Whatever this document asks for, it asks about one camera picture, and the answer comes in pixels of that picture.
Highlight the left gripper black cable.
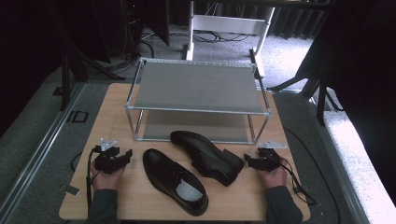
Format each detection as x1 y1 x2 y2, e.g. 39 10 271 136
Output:
86 145 102 210

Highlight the person's left hand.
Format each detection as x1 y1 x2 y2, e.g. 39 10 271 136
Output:
90 161 126 191

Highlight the black floor cable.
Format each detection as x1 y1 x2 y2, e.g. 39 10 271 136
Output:
70 151 84 173
282 126 344 224

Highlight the black metal stand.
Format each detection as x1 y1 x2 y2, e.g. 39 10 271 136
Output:
266 29 345 127
43 0 126 112

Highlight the person's right hand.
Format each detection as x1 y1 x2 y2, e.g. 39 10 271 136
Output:
257 165 289 189

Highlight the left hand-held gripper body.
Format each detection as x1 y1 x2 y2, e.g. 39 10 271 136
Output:
92 138 126 175

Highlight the dark curtain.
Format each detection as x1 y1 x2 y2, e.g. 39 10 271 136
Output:
269 6 328 40

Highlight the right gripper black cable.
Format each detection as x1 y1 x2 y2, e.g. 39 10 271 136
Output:
277 156 320 206

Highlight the grey metal shoe rack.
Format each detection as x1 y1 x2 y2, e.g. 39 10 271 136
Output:
124 57 272 146

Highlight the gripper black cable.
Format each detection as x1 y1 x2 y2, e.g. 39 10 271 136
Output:
277 156 320 206
86 145 102 210

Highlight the black floor bracket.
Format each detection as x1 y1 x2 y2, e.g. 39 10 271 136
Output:
65 109 90 124

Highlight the black leather shoe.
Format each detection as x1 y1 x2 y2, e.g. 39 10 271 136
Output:
169 130 246 188
142 147 210 217

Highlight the white desk frame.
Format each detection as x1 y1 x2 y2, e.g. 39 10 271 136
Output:
181 0 276 79

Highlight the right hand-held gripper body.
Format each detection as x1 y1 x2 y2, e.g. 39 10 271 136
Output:
255 139 289 173

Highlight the metal floor rail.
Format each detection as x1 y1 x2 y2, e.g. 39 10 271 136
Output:
0 81 86 220
306 92 373 224

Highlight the bundle of floor cables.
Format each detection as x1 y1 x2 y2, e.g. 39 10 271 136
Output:
140 28 251 44

